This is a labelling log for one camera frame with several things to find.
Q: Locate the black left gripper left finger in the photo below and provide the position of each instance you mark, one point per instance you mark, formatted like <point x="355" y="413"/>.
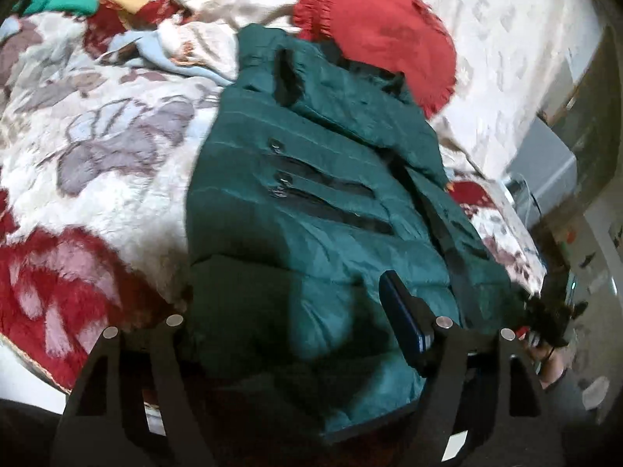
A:
<point x="130" y="405"/>

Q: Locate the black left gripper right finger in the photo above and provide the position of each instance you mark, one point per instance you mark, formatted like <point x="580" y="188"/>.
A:
<point x="482" y="404"/>

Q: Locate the dark green puffer jacket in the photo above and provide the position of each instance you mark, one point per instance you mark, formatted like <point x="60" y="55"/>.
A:
<point x="319" y="175"/>

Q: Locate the grey window sill ledge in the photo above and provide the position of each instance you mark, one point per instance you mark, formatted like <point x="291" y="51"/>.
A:
<point x="542" y="174"/>

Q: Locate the floral red white blanket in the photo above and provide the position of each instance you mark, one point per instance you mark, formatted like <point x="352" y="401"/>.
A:
<point x="96" y="159"/>

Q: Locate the light blue cloth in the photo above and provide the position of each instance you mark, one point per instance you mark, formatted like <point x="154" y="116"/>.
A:
<point x="165" y="56"/>

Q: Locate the cream embroidered quilt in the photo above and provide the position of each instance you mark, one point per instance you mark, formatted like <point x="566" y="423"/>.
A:
<point x="508" y="54"/>

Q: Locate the red heart ruffled pillow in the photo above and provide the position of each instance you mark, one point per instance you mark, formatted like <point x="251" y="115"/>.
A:
<point x="400" y="36"/>

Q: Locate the bright green garment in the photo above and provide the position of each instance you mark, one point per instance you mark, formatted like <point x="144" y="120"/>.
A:
<point x="82" y="8"/>

